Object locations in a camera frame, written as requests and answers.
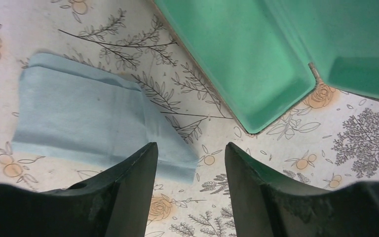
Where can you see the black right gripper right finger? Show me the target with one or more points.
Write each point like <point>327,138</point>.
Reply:
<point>267,203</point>

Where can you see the light blue cleaning cloth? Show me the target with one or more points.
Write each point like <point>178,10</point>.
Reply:
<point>73,111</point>

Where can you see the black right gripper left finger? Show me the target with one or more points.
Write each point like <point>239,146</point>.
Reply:
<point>113,203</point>

